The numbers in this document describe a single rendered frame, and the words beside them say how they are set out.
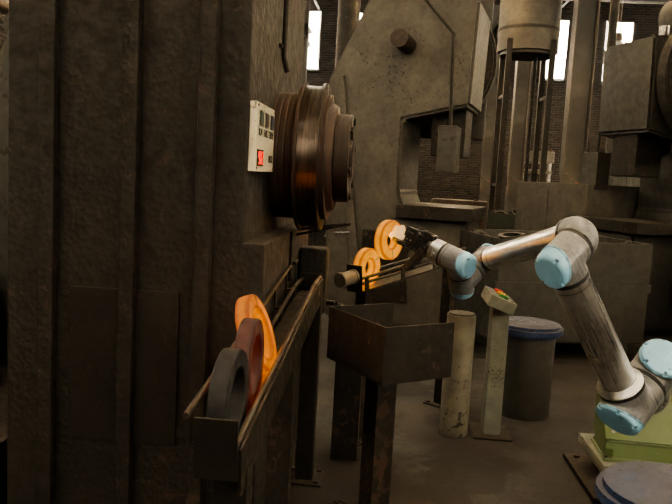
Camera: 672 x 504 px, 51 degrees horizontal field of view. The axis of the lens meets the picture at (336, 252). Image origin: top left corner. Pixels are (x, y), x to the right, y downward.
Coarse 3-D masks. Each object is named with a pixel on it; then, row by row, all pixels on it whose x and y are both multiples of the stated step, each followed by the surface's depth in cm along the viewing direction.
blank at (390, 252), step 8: (384, 224) 267; (392, 224) 270; (376, 232) 266; (384, 232) 266; (376, 240) 266; (384, 240) 266; (376, 248) 267; (384, 248) 267; (392, 248) 271; (400, 248) 275; (384, 256) 268; (392, 256) 271
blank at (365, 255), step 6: (360, 252) 275; (366, 252) 274; (372, 252) 278; (360, 258) 272; (366, 258) 275; (372, 258) 278; (378, 258) 282; (354, 264) 273; (360, 264) 272; (372, 264) 281; (378, 264) 283; (372, 270) 281; (378, 270) 283; (372, 282) 280
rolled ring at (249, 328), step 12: (240, 324) 138; (252, 324) 138; (240, 336) 136; (252, 336) 136; (240, 348) 134; (252, 348) 136; (252, 360) 148; (252, 372) 148; (252, 384) 146; (252, 396) 140
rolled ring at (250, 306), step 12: (240, 300) 157; (252, 300) 159; (240, 312) 154; (252, 312) 156; (264, 312) 166; (264, 324) 166; (264, 336) 166; (264, 348) 165; (264, 360) 155; (264, 372) 157
